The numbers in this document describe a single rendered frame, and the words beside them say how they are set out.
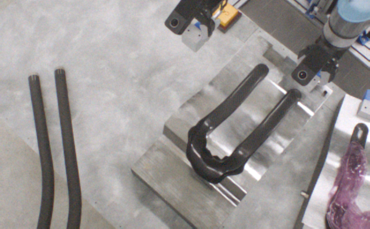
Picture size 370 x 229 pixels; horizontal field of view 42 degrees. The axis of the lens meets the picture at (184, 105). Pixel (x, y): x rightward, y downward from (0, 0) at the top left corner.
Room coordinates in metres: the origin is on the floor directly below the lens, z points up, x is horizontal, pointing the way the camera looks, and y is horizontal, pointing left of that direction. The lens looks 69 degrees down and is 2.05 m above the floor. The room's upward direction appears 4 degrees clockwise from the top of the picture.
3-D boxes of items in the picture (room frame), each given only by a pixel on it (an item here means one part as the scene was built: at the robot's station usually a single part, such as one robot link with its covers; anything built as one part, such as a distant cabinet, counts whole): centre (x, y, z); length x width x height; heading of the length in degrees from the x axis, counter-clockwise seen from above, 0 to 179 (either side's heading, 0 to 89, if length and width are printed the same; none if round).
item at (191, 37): (0.65, -0.04, 0.93); 0.13 x 0.05 x 0.05; 142
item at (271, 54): (0.60, -0.23, 0.87); 0.05 x 0.05 x 0.04; 52
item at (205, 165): (0.40, -0.15, 0.92); 0.35 x 0.16 x 0.09; 142
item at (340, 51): (0.56, -0.34, 1.05); 0.09 x 0.08 x 0.12; 142
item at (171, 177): (0.40, -0.13, 0.87); 0.50 x 0.26 x 0.14; 142
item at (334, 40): (0.56, -0.33, 1.13); 0.08 x 0.08 x 0.05
